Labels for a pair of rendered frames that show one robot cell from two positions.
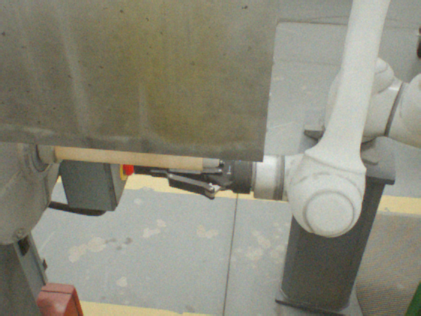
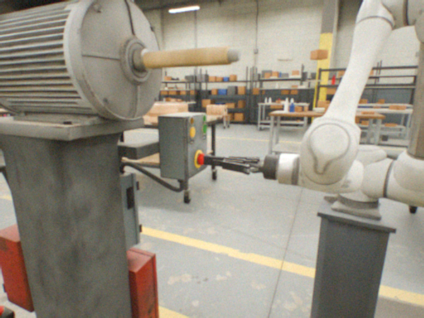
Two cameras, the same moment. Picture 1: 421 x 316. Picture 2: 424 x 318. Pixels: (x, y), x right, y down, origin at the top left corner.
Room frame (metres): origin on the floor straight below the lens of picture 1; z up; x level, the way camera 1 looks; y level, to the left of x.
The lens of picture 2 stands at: (-0.03, -0.10, 1.18)
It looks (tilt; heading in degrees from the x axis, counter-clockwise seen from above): 14 degrees down; 17
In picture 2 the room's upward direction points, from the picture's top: straight up
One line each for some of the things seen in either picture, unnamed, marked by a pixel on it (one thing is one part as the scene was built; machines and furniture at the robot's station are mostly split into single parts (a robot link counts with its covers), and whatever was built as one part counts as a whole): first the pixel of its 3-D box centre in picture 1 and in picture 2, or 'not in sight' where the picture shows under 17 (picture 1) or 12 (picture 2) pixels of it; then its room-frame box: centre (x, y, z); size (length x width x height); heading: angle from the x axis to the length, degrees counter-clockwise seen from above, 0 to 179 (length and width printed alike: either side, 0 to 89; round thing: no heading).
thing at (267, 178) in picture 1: (266, 177); (288, 168); (0.72, -0.11, 0.97); 0.09 x 0.06 x 0.09; 173
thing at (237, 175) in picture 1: (229, 174); (262, 166); (0.73, -0.04, 0.97); 0.09 x 0.08 x 0.07; 83
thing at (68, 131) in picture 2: not in sight; (60, 122); (0.52, 0.48, 1.11); 0.36 x 0.24 x 0.04; 83
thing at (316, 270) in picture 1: (328, 220); (346, 276); (1.16, -0.41, 0.35); 0.28 x 0.28 x 0.70; 75
